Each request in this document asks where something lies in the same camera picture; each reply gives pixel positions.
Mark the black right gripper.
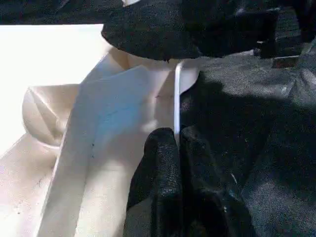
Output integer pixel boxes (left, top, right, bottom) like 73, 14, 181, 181
234, 0, 316, 68

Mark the black plastic mat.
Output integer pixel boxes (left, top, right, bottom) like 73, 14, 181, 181
0, 0, 316, 237

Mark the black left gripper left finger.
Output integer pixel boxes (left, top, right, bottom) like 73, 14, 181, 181
124, 127, 184, 237

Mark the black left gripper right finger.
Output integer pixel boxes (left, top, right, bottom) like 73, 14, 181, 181
180, 125, 257, 237

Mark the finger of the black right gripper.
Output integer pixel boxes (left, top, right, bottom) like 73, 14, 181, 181
101, 0, 237, 61

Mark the white plastic table top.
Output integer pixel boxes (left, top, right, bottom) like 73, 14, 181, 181
0, 23, 201, 237

